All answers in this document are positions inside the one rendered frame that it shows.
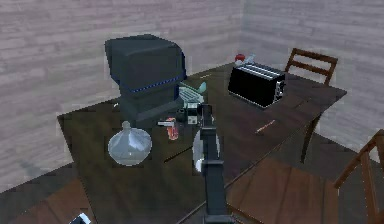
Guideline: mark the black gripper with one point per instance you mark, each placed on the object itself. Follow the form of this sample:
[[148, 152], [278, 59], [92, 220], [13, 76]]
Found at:
[[181, 115]]

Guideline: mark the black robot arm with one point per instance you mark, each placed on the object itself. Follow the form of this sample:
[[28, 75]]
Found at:
[[213, 180]]

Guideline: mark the red orange small object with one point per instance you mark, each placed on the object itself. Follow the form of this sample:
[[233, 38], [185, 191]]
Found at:
[[172, 131]]

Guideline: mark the pale green white object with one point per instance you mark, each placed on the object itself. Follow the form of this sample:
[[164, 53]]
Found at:
[[191, 95]]

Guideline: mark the white round plate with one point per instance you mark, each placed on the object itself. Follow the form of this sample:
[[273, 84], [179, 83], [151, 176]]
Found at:
[[197, 146]]

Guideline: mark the clear glass vase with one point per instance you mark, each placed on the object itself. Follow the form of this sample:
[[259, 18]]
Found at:
[[129, 145]]

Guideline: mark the dark grey television set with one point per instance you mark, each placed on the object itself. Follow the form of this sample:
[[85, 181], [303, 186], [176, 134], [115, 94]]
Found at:
[[146, 70]]

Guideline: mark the black toaster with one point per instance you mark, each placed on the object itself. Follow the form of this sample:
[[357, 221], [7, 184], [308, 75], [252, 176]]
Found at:
[[255, 85]]

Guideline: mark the red apple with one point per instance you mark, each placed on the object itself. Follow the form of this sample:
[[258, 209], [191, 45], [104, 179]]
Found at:
[[239, 58]]

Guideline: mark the brown pencil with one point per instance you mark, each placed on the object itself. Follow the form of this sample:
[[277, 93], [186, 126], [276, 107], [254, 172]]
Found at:
[[265, 126]]

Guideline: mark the dark wooden table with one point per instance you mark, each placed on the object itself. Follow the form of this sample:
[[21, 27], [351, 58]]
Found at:
[[266, 110]]

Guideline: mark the pale grey small bottle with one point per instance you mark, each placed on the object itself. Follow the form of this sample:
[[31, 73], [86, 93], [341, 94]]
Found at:
[[249, 60]]

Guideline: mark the black white flat object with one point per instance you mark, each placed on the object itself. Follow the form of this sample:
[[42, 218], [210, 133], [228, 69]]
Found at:
[[80, 219]]

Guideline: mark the brown wooden chair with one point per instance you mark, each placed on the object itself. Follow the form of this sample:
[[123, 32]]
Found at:
[[283, 193], [313, 65]]

